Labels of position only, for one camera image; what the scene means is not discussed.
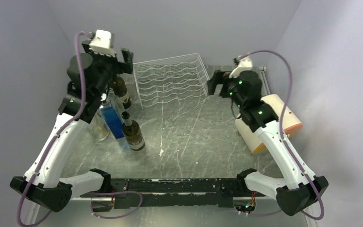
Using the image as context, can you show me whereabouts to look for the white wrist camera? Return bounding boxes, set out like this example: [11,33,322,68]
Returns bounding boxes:
[228,55,253,79]
[89,29,116,57]

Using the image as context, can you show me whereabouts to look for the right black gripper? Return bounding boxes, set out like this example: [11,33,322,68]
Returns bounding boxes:
[207,69,246,109]

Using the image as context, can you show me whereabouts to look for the blue vodka bottle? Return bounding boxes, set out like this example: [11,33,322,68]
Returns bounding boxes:
[99,93,129,148]

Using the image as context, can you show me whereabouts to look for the dark bottle silver cap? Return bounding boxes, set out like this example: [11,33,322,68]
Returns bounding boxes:
[121,111,145,151]

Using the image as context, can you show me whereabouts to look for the dark green wine bottle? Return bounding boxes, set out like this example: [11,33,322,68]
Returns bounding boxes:
[109,74,131,109]

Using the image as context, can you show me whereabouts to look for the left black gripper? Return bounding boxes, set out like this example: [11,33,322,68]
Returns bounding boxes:
[82,40,133,97]

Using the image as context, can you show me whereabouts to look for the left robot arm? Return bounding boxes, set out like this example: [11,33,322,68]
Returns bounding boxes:
[10,41,134,212]

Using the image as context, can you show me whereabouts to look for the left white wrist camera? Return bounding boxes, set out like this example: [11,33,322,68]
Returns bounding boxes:
[89,29,116,57]

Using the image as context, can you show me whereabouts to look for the cream cylindrical container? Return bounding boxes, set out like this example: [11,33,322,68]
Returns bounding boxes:
[234,94,303,156]

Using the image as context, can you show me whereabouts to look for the clear bottle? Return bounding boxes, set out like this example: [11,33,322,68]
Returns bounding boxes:
[91,113,109,141]

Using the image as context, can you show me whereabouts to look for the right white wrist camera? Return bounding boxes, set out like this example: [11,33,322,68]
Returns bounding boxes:
[228,55,253,79]

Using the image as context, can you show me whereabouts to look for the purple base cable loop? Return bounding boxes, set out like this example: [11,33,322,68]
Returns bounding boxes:
[90,191,143,219]

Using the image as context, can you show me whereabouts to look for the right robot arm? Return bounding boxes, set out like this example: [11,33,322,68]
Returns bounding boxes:
[207,70,328,216]

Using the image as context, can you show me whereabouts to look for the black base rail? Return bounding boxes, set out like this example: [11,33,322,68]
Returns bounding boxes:
[74,178,264,209]

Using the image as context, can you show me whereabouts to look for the white wire wine rack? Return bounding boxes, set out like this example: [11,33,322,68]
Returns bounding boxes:
[133,53,209,108]

